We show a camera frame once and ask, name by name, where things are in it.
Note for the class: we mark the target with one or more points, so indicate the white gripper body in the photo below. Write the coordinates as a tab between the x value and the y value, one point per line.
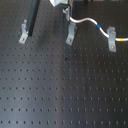
57	2

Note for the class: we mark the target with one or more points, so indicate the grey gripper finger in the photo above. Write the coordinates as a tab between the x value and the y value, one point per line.
67	12

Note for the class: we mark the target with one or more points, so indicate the middle silver cable clip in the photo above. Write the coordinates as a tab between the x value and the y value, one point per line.
71	33

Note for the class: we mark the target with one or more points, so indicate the silver cable clip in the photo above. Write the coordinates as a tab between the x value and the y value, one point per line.
111	39
24	34
71	33

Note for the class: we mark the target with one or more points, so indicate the black metal post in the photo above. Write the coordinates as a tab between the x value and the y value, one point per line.
32	16

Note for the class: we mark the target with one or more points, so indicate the right silver cable clip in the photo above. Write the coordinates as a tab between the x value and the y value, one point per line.
111	39

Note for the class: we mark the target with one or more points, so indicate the left silver cable clip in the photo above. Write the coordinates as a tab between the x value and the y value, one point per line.
24	34

